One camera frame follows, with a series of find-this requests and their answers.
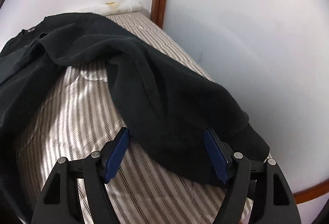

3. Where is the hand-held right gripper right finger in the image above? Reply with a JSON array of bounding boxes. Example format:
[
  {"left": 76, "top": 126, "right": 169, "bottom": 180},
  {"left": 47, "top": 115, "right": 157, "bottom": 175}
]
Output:
[{"left": 204, "top": 128, "right": 302, "bottom": 224}]

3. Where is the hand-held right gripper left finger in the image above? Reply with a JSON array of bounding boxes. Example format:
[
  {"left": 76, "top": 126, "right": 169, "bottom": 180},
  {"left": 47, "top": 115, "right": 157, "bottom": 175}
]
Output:
[{"left": 31, "top": 127, "right": 131, "bottom": 224}]

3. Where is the black t-shirt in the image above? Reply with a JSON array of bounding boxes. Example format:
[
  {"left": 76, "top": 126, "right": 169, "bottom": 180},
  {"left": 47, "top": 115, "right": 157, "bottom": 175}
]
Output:
[{"left": 0, "top": 12, "right": 270, "bottom": 185}]

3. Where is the striped bed mattress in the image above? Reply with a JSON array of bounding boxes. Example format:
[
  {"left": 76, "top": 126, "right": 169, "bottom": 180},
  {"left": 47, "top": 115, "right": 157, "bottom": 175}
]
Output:
[{"left": 15, "top": 13, "right": 257, "bottom": 224}]

